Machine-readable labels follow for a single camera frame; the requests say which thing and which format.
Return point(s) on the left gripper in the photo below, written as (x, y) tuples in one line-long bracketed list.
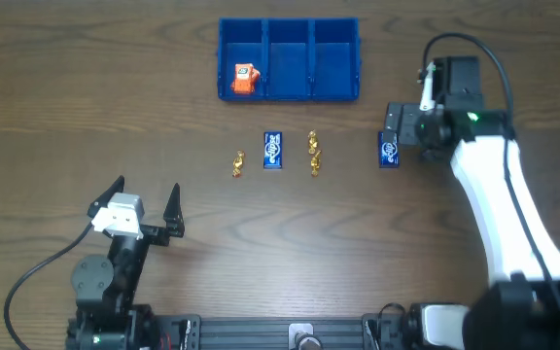
[(156, 234)]

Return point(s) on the gold candy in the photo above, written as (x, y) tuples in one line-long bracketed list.
[(316, 164), (238, 164), (313, 142)]

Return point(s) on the blue candy pack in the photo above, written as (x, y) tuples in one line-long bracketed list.
[(272, 150), (389, 155)]

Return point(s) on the orange candy box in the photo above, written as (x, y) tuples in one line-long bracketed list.
[(243, 80)]

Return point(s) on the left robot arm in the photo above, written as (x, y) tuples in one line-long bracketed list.
[(115, 287)]

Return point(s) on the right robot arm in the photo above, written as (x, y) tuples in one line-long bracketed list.
[(494, 194)]

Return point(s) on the blue tray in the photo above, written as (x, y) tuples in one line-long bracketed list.
[(290, 73)]

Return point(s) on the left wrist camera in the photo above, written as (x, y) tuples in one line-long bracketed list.
[(119, 214)]

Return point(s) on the mounting rail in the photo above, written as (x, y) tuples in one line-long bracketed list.
[(251, 333)]

